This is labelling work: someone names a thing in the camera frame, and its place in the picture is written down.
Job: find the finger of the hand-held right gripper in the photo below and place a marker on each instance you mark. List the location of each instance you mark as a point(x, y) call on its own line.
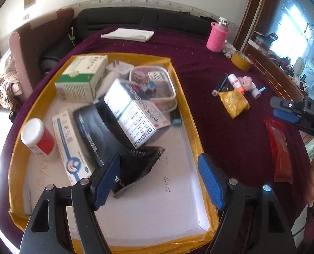
point(282, 115)
point(309, 129)

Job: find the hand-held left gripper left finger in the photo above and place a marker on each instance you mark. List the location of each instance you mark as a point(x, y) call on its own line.
point(104, 180)

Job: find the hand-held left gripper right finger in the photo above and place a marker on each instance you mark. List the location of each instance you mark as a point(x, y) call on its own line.
point(212, 182)

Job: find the black foil packet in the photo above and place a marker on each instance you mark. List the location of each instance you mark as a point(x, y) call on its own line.
point(98, 135)

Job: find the long white ointment box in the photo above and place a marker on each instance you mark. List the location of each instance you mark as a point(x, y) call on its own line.
point(67, 143)

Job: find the cardboard tray with yellow tape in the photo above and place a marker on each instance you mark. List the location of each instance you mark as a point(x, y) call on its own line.
point(159, 203)

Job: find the dark tube with teal cap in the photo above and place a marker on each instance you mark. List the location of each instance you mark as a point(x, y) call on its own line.
point(177, 120)

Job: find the white medicine box blue print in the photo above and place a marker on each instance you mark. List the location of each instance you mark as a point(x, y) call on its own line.
point(135, 113)

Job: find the white jar with red label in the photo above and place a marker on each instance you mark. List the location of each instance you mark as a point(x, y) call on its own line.
point(36, 137)

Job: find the white charger plug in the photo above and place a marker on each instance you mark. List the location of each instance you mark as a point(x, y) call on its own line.
point(122, 70)

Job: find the plastic container with printed lid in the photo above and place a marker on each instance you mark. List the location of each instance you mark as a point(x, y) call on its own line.
point(157, 79)

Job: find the green and white medicine box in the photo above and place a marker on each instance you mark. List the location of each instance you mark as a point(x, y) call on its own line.
point(80, 68)

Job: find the red packet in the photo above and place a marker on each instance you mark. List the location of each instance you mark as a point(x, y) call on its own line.
point(278, 148)

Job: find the white pipe fitting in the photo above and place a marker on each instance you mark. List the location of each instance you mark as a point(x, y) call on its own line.
point(255, 93)

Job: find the pink plush toy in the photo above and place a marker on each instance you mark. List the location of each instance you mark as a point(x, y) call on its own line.
point(245, 82)

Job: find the yellow snack packet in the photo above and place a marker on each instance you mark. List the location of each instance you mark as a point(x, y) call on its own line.
point(233, 103)

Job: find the white tube with orange cap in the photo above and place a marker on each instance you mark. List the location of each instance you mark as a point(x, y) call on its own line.
point(233, 80)

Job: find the yellow tape roll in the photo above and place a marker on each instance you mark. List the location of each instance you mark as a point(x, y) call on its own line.
point(239, 62)

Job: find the black pen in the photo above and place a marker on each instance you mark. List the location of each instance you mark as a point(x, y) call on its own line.
point(220, 84)

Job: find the white figurine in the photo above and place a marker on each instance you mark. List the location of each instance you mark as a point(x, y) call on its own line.
point(228, 49)

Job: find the maroon tablecloth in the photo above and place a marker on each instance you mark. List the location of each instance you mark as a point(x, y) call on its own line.
point(199, 66)

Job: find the pink knitted bottle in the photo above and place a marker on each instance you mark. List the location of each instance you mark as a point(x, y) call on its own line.
point(216, 38)

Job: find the floral blanket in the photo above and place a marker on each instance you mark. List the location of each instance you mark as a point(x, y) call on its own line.
point(0, 84)

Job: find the white paper pad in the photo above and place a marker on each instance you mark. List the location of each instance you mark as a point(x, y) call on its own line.
point(127, 33)

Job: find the maroon chair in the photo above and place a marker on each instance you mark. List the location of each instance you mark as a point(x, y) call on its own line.
point(27, 47)

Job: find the black sofa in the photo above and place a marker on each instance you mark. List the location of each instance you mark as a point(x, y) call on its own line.
point(120, 18)

